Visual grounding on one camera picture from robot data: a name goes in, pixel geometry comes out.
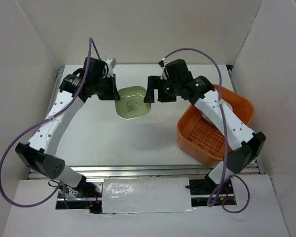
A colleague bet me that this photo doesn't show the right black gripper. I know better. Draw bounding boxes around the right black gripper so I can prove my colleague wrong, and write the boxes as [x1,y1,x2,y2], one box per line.
[144,75,180,103]

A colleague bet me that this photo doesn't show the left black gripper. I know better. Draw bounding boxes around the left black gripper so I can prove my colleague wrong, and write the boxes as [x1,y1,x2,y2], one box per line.
[93,74,120,101]

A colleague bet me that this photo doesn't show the green plate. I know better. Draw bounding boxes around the green plate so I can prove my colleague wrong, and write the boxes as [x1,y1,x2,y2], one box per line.
[115,86,151,119]

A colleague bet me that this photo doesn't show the orange plastic bin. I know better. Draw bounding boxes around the orange plastic bin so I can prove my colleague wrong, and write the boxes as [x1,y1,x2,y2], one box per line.
[177,87,255,166]

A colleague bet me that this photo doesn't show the cream plate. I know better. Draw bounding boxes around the cream plate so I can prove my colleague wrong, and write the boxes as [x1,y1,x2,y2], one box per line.
[201,112,214,125]

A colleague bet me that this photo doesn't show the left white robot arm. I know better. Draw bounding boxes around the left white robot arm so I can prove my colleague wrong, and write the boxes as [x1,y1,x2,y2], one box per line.
[15,58,120,197]

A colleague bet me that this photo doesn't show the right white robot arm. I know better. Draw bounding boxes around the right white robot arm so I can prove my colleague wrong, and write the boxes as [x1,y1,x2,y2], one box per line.
[144,59,266,194]

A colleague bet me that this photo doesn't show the white foil cover panel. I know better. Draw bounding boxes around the white foil cover panel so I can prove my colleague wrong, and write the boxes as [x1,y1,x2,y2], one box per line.
[102,177,192,214]

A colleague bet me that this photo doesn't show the aluminium frame rail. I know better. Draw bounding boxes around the aluminium frame rail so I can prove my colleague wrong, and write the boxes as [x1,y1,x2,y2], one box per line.
[27,66,266,180]

